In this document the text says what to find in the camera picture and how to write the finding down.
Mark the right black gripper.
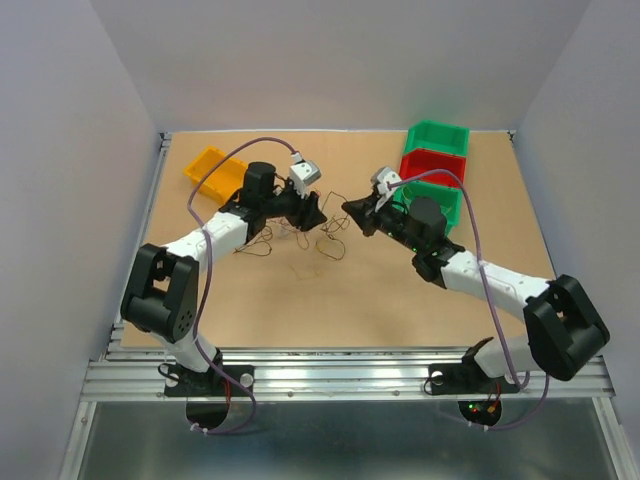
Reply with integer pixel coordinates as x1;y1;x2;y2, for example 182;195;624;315
340;193;423;254

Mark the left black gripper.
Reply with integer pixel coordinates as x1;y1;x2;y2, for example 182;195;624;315
261;178;327;232

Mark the wire bundle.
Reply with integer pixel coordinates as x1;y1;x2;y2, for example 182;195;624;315
277;188;351;264

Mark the yellow wire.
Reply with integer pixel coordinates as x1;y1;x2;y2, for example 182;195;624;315
290;264;326;282

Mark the brown wire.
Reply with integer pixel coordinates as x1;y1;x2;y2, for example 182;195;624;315
233;224;275;257

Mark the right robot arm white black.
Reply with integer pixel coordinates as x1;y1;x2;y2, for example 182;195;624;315
342;195;610;390

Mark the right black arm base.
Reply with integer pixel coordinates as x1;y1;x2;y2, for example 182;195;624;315
422;363;519;396

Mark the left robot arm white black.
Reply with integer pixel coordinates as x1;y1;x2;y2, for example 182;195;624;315
120;155;326;394

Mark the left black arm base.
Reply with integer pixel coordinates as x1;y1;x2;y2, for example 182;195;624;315
157;363;255;398

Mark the red plastic bin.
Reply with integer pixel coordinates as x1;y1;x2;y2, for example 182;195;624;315
399;149;466;182

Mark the near green plastic bin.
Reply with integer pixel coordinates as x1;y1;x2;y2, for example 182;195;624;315
393;181;463;235

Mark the green plastic bin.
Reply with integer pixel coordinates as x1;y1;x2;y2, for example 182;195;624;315
393;181;463;235
404;120;470;157

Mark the yellow plastic bin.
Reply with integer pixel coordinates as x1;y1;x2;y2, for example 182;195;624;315
183;146;248;205

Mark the far green plastic bin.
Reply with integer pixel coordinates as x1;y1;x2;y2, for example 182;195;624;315
404;120;470;157

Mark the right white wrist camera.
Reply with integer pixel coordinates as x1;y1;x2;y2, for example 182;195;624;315
371;166;401;212

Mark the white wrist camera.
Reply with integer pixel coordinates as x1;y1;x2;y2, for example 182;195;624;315
371;166;401;212
289;160;322;198

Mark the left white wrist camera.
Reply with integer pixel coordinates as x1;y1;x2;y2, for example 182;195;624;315
289;160;322;198

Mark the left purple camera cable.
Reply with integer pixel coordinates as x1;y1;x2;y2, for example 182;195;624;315
185;137;301;435

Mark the aluminium mounting rail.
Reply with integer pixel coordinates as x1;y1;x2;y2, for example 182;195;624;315
82;347;619;401

